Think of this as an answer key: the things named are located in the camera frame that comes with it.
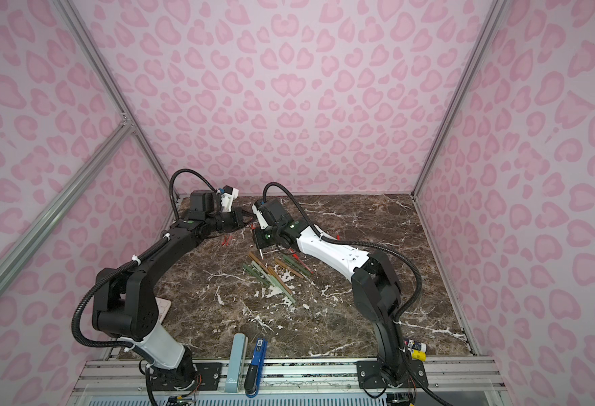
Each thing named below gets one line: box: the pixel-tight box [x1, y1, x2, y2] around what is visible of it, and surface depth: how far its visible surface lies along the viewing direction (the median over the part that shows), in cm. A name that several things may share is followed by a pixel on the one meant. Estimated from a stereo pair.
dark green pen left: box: [242, 263, 271, 286], surface depth 97 cm
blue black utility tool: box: [244, 338, 268, 398], surface depth 74 cm
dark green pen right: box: [282, 254, 312, 277], surface depth 99 cm
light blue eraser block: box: [224, 333, 248, 393], surface depth 73 cm
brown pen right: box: [273, 258, 305, 280], surface depth 97 cm
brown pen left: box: [248, 251, 284, 286], surface depth 97 cm
